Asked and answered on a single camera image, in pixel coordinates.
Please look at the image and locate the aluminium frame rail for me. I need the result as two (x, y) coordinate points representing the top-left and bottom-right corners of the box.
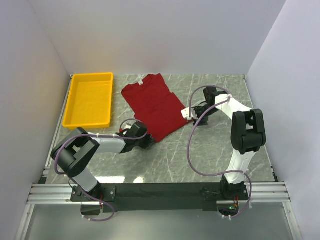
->
(27, 85), (291, 216)

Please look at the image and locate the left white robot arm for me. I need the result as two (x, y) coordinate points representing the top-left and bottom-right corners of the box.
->
(50, 121), (156, 200)

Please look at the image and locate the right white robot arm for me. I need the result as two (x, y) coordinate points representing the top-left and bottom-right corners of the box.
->
(186, 85), (266, 200)

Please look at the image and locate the black base beam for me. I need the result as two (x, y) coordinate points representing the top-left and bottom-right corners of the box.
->
(70, 182), (249, 216)

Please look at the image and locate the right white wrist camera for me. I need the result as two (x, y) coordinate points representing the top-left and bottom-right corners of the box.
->
(181, 107), (199, 121)

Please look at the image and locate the yellow plastic tray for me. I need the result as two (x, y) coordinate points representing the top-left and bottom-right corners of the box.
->
(62, 72), (114, 130)

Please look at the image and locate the red t shirt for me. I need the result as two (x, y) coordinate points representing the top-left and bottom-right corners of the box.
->
(121, 73), (189, 143)

